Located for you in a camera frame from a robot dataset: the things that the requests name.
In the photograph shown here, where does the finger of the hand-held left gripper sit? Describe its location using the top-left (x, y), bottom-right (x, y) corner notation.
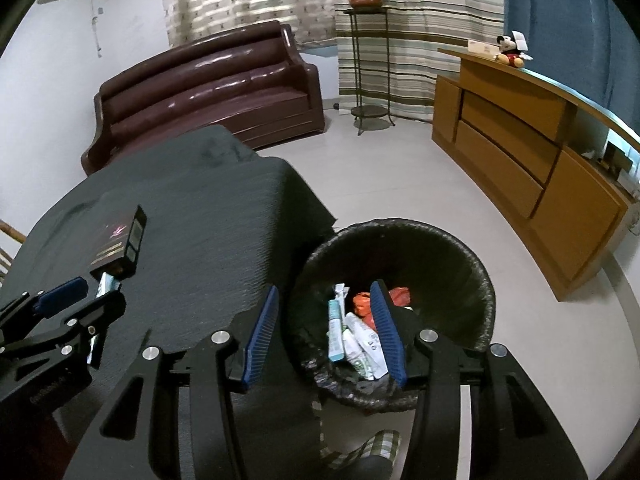
top-left (0, 291), bottom-right (127, 367)
top-left (0, 276), bottom-right (90, 342)

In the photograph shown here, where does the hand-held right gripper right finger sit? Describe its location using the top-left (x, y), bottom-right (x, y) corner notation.
top-left (369, 279), bottom-right (588, 480)

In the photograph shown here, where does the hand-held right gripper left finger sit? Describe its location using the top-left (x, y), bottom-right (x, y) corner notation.
top-left (62, 284), bottom-right (281, 480)

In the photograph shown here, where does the white toothpaste tube green print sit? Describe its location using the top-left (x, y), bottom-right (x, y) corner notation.
top-left (344, 312), bottom-right (382, 350)

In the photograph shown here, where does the white blue tube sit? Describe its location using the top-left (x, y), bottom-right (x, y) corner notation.
top-left (96, 271), bottom-right (124, 306)

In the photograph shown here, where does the white green wrapper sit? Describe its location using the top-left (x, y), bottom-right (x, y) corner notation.
top-left (342, 337), bottom-right (389, 381)

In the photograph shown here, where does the red plastic bag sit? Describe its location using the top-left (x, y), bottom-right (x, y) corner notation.
top-left (352, 287), bottom-right (416, 332)

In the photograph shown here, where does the teal white packet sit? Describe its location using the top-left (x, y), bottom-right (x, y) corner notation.
top-left (327, 299), bottom-right (347, 363)

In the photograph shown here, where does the dark cigarette box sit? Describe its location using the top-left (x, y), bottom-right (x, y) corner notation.
top-left (89, 205), bottom-right (149, 279)

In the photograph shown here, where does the black lined trash bin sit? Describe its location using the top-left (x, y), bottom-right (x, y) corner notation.
top-left (287, 218), bottom-right (497, 414)

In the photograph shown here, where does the wooden chair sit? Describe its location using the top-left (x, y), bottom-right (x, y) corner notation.
top-left (0, 219), bottom-right (27, 274)

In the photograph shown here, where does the green plaid slipper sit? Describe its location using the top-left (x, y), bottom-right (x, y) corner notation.
top-left (320, 429), bottom-right (403, 480)

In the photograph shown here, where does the dark grey tablecloth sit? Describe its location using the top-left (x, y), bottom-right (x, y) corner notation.
top-left (0, 125), bottom-right (339, 480)

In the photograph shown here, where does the wooden cabinet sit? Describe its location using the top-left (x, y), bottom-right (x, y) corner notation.
top-left (431, 47), bottom-right (640, 302)

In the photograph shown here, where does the metal plant stand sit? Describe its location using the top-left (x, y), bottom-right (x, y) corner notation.
top-left (342, 7), bottom-right (397, 136)

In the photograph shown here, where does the brown leather sofa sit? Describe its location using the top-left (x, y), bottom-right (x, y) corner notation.
top-left (81, 21), bottom-right (325, 177)

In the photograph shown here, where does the small dark box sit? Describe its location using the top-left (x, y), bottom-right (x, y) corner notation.
top-left (602, 142), bottom-right (634, 176)

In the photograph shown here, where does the mouse plush toy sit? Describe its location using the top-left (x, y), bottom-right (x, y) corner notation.
top-left (495, 31), bottom-right (531, 69)

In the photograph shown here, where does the green striped curtain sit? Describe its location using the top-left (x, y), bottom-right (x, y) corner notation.
top-left (335, 0), bottom-right (507, 124)

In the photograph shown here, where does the blue curtain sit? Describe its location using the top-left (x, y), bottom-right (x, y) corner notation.
top-left (500, 0), bottom-right (640, 127)

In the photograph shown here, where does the white wall cable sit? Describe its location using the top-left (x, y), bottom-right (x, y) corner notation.
top-left (92, 0), bottom-right (107, 59)

